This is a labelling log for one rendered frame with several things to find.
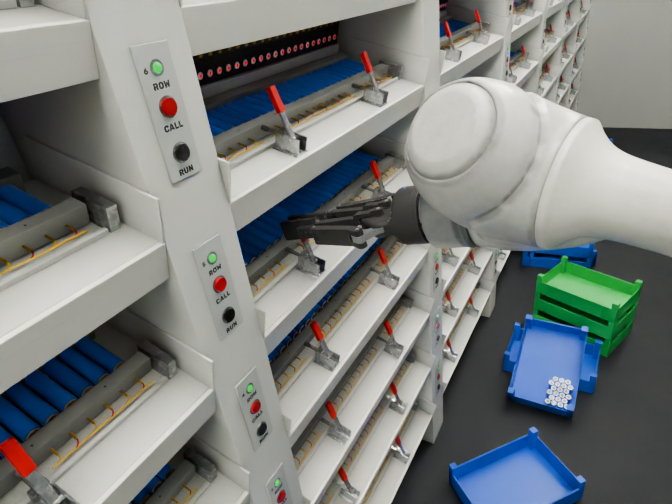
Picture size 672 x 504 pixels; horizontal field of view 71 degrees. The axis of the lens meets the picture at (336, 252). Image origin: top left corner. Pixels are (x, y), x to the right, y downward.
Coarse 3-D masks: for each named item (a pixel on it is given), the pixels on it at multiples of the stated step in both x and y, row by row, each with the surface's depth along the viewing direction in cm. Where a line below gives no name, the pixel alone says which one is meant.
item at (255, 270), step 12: (384, 168) 102; (360, 180) 94; (372, 180) 98; (348, 192) 90; (360, 192) 94; (336, 204) 86; (288, 240) 75; (300, 240) 78; (264, 252) 72; (276, 252) 73; (252, 264) 70; (264, 264) 70; (252, 276) 68
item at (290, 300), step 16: (368, 144) 109; (384, 144) 107; (400, 144) 105; (400, 160) 105; (384, 176) 102; (400, 176) 103; (368, 192) 96; (368, 240) 86; (288, 256) 76; (320, 256) 77; (336, 256) 78; (352, 256) 81; (272, 272) 72; (336, 272) 77; (256, 288) 69; (272, 288) 70; (288, 288) 70; (304, 288) 70; (320, 288) 73; (256, 304) 67; (272, 304) 67; (288, 304) 67; (304, 304) 70; (272, 320) 64; (288, 320) 67; (272, 336) 64
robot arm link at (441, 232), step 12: (420, 204) 54; (420, 216) 54; (432, 216) 53; (444, 216) 53; (432, 228) 54; (444, 228) 53; (456, 228) 52; (432, 240) 55; (444, 240) 54; (456, 240) 54; (468, 240) 53
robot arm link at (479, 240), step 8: (472, 232) 52; (472, 240) 53; (480, 240) 52; (488, 240) 50; (496, 240) 48; (576, 240) 46; (584, 240) 46; (592, 240) 46; (600, 240) 47; (504, 248) 50; (512, 248) 50; (520, 248) 49; (528, 248) 49; (536, 248) 48; (560, 248) 49
